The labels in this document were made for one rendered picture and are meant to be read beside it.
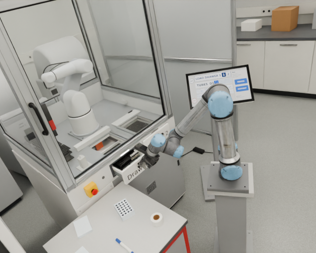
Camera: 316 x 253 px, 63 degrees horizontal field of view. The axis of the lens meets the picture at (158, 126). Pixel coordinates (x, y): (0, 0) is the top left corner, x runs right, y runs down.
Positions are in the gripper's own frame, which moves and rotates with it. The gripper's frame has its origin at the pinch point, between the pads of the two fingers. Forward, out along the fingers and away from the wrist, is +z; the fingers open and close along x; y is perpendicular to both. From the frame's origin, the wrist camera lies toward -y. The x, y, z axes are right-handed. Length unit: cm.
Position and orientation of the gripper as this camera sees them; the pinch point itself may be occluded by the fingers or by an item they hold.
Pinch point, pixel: (142, 163)
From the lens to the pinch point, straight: 173.6
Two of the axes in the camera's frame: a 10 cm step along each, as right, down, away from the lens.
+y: 7.0, 6.8, -2.3
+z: -2.7, 5.5, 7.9
